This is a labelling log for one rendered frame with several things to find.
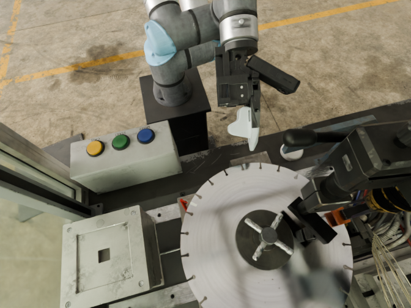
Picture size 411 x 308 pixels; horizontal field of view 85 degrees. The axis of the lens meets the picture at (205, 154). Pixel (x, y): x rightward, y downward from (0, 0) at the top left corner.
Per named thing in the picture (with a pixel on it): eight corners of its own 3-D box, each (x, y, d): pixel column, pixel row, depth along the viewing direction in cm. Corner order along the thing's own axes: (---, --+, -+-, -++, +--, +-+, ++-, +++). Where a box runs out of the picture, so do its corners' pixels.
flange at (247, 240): (229, 216, 46) (230, 213, 44) (281, 205, 47) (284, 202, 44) (243, 275, 41) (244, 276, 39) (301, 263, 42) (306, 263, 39)
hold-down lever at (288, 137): (298, 189, 23) (308, 180, 21) (275, 140, 26) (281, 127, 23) (368, 170, 24) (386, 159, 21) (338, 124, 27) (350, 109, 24)
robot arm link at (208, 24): (185, 21, 57) (191, -3, 46) (225, 9, 58) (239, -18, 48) (196, 52, 58) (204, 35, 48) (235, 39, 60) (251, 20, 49)
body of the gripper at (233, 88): (218, 110, 50) (214, 54, 49) (256, 107, 50) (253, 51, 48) (219, 107, 43) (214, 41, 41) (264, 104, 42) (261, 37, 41)
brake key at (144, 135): (140, 145, 62) (138, 142, 60) (139, 134, 64) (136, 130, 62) (155, 142, 62) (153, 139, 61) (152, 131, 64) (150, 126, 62)
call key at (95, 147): (90, 158, 61) (86, 154, 59) (90, 146, 63) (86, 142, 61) (104, 154, 61) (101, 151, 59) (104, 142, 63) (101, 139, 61)
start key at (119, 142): (115, 152, 61) (112, 148, 60) (114, 140, 63) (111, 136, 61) (129, 148, 62) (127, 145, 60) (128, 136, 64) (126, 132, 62)
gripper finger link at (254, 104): (248, 128, 47) (245, 85, 46) (256, 127, 47) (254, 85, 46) (252, 128, 42) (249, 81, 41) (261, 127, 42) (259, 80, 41)
